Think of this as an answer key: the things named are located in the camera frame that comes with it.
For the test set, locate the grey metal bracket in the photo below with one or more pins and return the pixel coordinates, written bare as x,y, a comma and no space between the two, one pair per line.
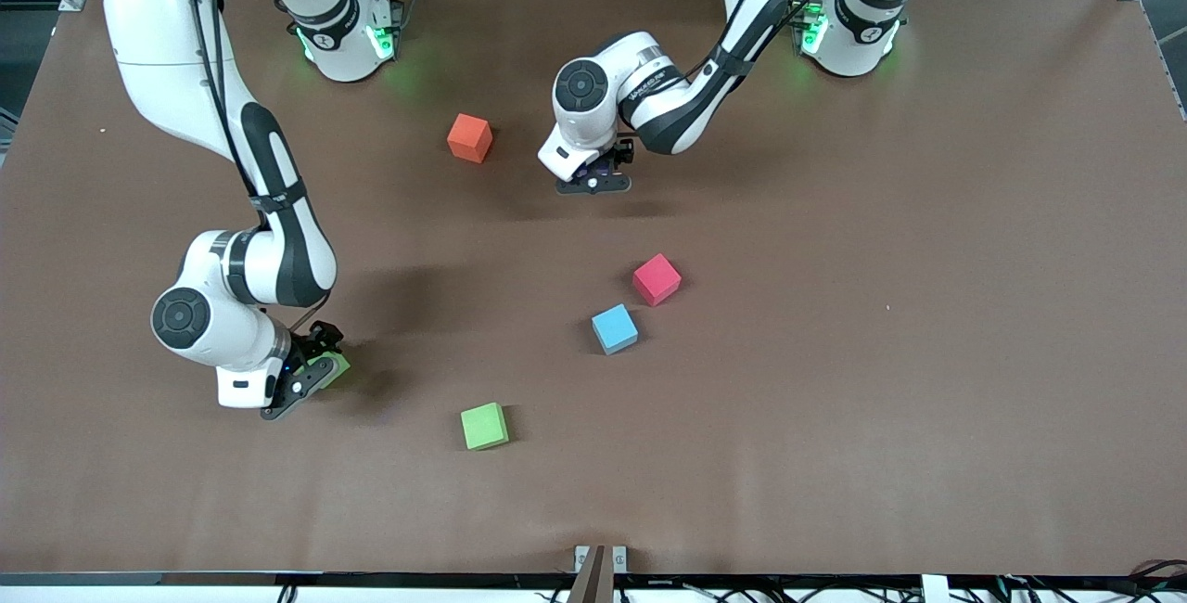
619,558

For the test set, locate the red foam block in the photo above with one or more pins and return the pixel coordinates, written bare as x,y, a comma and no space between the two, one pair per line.
657,279

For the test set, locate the white label sticker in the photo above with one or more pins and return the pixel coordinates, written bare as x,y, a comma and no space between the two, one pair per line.
935,589

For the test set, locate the orange foam block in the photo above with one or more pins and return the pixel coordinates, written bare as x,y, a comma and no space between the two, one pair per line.
469,137

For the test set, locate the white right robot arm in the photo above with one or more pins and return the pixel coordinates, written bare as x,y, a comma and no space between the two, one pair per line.
167,56

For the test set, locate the brown camera pole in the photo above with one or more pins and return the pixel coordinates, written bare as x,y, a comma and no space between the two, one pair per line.
593,584

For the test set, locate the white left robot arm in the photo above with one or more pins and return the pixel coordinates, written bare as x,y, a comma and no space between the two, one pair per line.
858,46

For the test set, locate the purple foam block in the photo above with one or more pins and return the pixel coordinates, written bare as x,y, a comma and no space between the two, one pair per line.
605,173

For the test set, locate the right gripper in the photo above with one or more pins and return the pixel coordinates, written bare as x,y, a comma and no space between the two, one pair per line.
318,343

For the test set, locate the blue foam block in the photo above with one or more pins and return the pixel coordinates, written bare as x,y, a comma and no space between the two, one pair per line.
615,329

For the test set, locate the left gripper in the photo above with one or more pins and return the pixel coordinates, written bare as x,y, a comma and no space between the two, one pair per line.
620,155

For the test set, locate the brown table cover sheet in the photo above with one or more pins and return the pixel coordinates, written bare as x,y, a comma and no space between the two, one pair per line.
835,445

